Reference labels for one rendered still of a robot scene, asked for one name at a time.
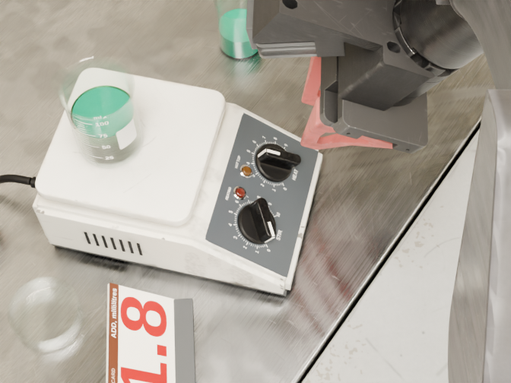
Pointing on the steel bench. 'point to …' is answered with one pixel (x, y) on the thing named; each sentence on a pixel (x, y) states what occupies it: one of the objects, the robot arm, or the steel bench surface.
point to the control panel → (296, 208)
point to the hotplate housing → (135, 238)
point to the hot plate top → (76, 193)
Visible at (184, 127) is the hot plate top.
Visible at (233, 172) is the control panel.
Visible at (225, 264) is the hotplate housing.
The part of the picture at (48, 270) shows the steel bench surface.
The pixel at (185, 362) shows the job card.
